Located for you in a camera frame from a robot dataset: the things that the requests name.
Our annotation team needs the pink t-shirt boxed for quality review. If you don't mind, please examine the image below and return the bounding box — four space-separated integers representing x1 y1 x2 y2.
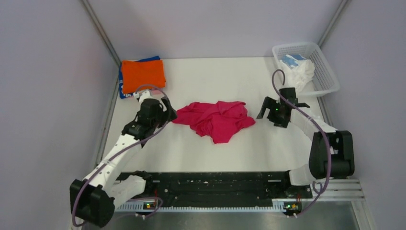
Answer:
172 101 255 144

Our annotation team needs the white crumpled t-shirt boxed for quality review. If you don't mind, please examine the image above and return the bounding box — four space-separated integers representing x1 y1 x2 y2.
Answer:
279 59 315 93

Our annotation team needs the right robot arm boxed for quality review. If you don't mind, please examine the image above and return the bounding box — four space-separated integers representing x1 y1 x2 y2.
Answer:
257 88 355 197

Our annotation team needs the aluminium rail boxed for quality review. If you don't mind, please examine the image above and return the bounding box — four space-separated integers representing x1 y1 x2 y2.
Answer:
272 179 365 202

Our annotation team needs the white cable duct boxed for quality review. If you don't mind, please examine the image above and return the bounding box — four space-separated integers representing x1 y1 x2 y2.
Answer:
116 202 286 213

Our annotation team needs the orange folded t-shirt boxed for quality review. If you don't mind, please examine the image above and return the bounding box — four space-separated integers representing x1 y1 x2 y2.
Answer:
121 60 166 94

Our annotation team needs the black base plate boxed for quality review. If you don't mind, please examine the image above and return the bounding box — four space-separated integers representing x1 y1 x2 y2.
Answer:
115 171 313 209

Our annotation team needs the white plastic basket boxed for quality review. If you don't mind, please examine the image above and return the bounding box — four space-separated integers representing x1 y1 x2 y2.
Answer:
272 42 340 97

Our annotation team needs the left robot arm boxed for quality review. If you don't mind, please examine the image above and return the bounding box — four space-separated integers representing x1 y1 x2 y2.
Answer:
69 96 177 227

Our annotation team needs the light blue cloth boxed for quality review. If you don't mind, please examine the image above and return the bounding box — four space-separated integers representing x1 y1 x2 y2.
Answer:
280 54 307 69

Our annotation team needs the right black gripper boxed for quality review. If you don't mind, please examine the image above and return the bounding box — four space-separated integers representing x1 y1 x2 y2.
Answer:
257 96 288 128

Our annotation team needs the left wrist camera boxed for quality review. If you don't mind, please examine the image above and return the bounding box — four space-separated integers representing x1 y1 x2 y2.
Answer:
133 90 153 103

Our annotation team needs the blue folded t-shirt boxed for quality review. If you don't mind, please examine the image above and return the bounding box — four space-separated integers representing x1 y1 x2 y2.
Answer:
118 56 161 99

